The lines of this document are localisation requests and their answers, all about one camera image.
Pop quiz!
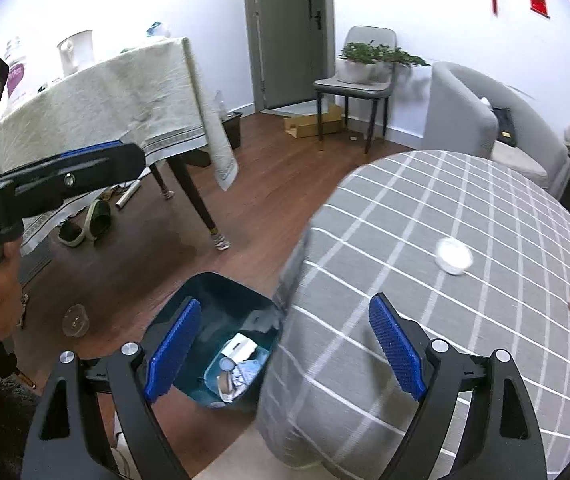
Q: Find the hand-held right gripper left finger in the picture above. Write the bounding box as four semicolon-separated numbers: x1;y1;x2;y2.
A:
20;298;203;480

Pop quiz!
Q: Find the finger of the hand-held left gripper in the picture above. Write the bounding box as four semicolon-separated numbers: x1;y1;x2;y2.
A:
0;141;124;182
12;142;147;219

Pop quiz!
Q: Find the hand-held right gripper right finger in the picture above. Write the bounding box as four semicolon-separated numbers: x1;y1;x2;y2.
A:
368;293;550;480

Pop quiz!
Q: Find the white printed card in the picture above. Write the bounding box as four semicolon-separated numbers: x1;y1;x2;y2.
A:
222;332;261;363

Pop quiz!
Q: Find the dark teal trash bin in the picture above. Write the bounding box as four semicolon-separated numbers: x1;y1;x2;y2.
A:
142;272;286;411

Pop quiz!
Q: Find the blue white wipes packet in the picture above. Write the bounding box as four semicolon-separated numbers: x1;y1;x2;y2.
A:
237;357;271;396

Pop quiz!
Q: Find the small white plastic cup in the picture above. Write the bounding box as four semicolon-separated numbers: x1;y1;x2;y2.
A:
436;237;473;276

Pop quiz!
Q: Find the silver tube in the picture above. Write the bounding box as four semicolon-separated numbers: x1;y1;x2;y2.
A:
115;181;142;210

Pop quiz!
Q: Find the green slipper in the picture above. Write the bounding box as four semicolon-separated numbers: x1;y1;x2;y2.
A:
84;199;113;241
58;220;88;248

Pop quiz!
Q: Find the table with beige cloth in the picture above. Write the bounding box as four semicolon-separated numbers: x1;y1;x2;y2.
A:
0;36;238;256

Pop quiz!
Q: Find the dark wooden table leg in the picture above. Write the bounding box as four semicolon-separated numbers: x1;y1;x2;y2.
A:
150;162;176;200
167;155;231;251

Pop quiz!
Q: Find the white jug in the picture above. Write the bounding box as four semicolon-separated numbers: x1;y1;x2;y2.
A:
56;30;95;78

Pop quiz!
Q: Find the clear plastic cup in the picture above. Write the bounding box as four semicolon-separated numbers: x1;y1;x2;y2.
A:
62;305;91;338

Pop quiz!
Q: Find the purple-label container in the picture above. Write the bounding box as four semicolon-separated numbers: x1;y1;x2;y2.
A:
5;37;28;98

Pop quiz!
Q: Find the small black bin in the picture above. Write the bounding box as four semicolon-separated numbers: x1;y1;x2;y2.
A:
220;112;243;151

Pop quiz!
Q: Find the flat cardboard box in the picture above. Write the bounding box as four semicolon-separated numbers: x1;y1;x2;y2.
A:
285;104;345;140

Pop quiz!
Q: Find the grey-green door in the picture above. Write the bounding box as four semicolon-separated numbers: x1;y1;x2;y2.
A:
242;0;336;111

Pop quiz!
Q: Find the grey armchair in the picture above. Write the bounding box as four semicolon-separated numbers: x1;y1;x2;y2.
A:
422;61;570;196

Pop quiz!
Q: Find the black bag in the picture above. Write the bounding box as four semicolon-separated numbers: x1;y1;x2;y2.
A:
491;106;518;148

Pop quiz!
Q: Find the grey dining chair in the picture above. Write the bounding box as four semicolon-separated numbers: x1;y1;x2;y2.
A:
313;26;398;153

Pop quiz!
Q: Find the potted plant in white pot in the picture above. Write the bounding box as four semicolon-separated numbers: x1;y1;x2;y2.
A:
336;41;430;86

